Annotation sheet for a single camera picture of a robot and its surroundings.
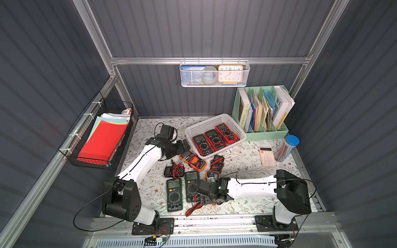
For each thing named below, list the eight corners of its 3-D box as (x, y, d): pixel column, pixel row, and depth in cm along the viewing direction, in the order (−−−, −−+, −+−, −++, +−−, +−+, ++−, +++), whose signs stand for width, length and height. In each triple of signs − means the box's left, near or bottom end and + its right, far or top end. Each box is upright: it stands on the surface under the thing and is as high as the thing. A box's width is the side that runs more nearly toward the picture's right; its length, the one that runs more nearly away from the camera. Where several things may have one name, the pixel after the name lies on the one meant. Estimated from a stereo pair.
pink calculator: (262, 167, 96) (263, 165, 94) (257, 148, 104) (258, 146, 103) (277, 167, 96) (278, 165, 94) (270, 148, 104) (271, 146, 103)
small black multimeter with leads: (210, 172, 93) (210, 169, 90) (209, 157, 100) (209, 154, 97) (224, 172, 93) (225, 169, 90) (222, 157, 100) (223, 154, 97)
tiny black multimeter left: (164, 179, 90) (162, 176, 87) (166, 165, 96) (165, 162, 92) (184, 179, 90) (183, 176, 87) (185, 165, 95) (184, 162, 92)
